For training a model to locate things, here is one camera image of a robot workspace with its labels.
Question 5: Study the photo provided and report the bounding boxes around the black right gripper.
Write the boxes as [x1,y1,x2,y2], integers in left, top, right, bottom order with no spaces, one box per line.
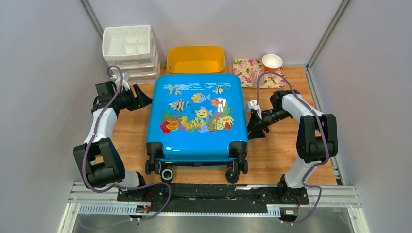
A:
[245,108,291,140]

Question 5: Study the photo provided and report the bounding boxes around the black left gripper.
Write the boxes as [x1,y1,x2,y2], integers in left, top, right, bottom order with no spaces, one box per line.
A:
[114,84,155,112]

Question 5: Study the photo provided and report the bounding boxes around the blue fish print suitcase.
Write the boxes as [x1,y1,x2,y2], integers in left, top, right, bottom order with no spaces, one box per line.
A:
[145,73,248,184]

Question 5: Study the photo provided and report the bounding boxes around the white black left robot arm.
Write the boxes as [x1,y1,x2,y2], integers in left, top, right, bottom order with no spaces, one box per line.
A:
[73,81,152,201]

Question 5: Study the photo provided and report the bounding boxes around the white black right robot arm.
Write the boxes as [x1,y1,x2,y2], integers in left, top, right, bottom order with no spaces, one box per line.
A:
[246,90,338,203]

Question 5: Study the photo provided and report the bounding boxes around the white plastic drawer unit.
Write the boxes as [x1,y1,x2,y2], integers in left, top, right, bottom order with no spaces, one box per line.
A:
[102,25,160,84]

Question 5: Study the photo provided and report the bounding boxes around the clear glass on tray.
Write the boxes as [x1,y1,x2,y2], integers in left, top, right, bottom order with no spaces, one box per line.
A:
[249,69,265,88]

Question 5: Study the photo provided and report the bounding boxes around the floral pattern tray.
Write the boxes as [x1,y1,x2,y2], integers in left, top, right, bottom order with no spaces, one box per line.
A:
[232,59,286,89]

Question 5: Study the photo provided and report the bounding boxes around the yellow plastic basket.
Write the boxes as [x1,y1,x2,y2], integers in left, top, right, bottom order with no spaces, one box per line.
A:
[166,45,226,74]

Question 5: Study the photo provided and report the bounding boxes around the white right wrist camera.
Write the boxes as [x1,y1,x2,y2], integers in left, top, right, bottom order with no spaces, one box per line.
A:
[246,100,262,119]

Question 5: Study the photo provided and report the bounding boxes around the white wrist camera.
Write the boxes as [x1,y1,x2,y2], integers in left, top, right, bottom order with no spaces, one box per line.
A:
[111,72,130,91]
[246,100,262,119]

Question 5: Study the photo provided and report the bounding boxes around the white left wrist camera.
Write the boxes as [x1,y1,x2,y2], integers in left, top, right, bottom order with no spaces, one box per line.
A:
[111,72,130,91]

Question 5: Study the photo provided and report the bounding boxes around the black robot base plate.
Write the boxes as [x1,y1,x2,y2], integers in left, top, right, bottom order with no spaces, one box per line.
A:
[117,183,309,214]

